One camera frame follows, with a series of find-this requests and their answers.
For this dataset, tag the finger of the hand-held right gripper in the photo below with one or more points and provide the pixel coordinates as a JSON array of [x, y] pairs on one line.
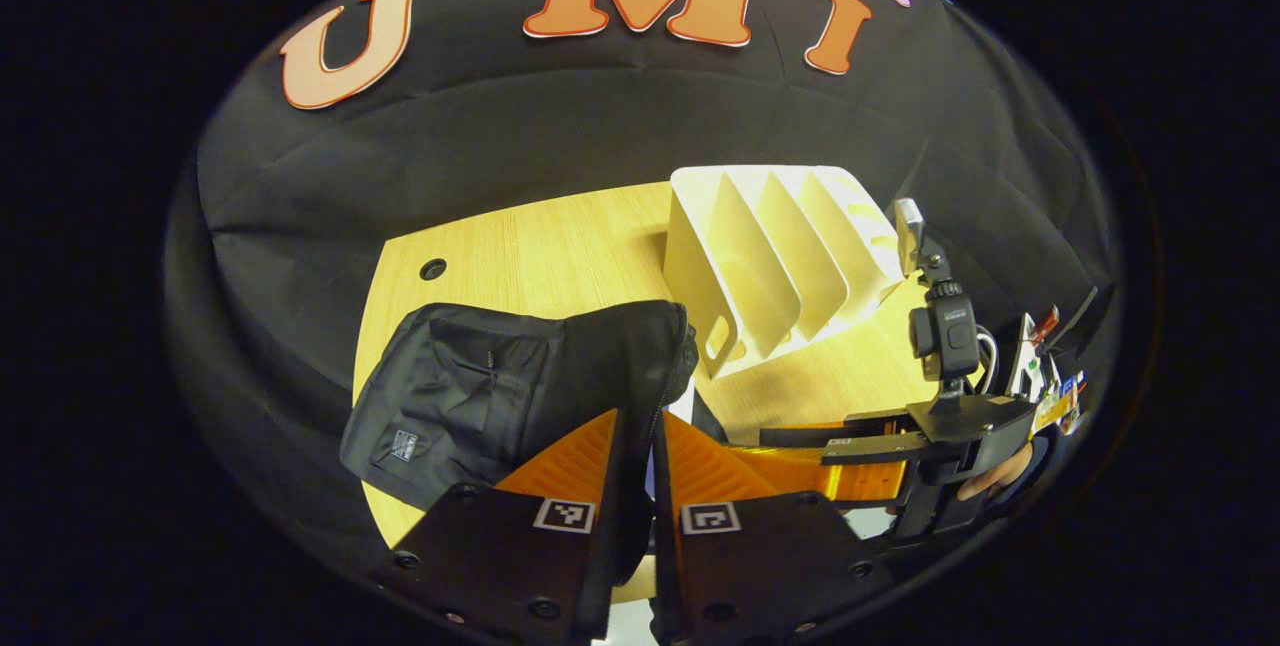
[[860, 476], [800, 436]]

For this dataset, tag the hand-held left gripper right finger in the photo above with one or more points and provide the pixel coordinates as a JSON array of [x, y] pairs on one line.
[[670, 576]]

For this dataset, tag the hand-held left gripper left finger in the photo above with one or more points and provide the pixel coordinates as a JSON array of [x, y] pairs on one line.
[[610, 546]]

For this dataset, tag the white bookshelf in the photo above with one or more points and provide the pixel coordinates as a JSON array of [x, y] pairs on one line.
[[740, 256]]

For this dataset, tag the black schoolbag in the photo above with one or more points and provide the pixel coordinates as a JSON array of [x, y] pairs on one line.
[[480, 386]]

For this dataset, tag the white cluttered shelf unit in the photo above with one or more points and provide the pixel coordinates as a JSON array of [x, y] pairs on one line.
[[1025, 366]]

